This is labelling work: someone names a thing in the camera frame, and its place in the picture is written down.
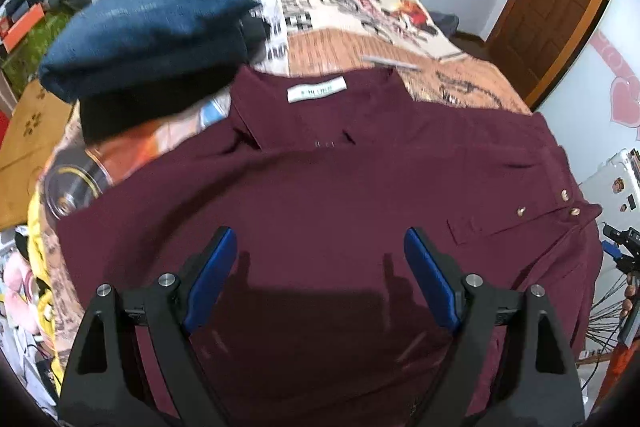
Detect folded black garment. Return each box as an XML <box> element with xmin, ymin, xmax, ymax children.
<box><xmin>80</xmin><ymin>19</ymin><xmax>271</xmax><ymax>145</ymax></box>

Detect yellow bedsheet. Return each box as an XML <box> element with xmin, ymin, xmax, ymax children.
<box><xmin>26</xmin><ymin>194</ymin><xmax>66</xmax><ymax>388</ymax></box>

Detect printed blanket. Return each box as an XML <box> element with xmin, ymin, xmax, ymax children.
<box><xmin>30</xmin><ymin>0</ymin><xmax>533</xmax><ymax>388</ymax></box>

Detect person's right hand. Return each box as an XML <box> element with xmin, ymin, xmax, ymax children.
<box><xmin>621</xmin><ymin>271</ymin><xmax>640</xmax><ymax>320</ymax></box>

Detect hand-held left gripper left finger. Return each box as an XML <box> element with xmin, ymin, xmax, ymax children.
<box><xmin>59</xmin><ymin>227</ymin><xmax>238</xmax><ymax>427</ymax></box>

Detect white laptop with stickers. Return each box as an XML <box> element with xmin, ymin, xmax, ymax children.
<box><xmin>579</xmin><ymin>148</ymin><xmax>640</xmax><ymax>212</ymax></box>

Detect orange box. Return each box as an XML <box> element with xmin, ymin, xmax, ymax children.
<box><xmin>2</xmin><ymin>3</ymin><xmax>45</xmax><ymax>55</ymax></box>

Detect grey pen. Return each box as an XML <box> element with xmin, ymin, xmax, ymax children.
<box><xmin>361</xmin><ymin>55</ymin><xmax>421</xmax><ymax>70</ymax></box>

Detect green cloth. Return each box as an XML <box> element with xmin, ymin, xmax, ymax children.
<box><xmin>0</xmin><ymin>9</ymin><xmax>68</xmax><ymax>85</ymax></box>

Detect folded blue denim garment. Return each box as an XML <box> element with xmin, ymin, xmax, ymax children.
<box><xmin>39</xmin><ymin>0</ymin><xmax>261</xmax><ymax>104</ymax></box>

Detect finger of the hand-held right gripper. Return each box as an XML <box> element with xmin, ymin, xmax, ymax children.
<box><xmin>601</xmin><ymin>222</ymin><xmax>640</xmax><ymax>273</ymax></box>

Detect wire drying rack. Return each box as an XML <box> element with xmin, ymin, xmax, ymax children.
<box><xmin>575</xmin><ymin>272</ymin><xmax>632</xmax><ymax>368</ymax></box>

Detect maroon shirt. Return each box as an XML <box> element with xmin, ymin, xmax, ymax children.
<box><xmin>56</xmin><ymin>67</ymin><xmax>606</xmax><ymax>427</ymax></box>

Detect dark blue bag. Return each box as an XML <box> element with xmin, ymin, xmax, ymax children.
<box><xmin>430</xmin><ymin>11</ymin><xmax>460</xmax><ymax>38</ymax></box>

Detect pink plush toy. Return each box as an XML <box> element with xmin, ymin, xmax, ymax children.
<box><xmin>0</xmin><ymin>252</ymin><xmax>36</xmax><ymax>333</ymax></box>

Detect brown wooden door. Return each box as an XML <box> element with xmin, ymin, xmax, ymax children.
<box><xmin>486</xmin><ymin>0</ymin><xmax>623</xmax><ymax>110</ymax></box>

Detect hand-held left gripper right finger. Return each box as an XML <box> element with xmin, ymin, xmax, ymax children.
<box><xmin>404</xmin><ymin>227</ymin><xmax>586</xmax><ymax>427</ymax></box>

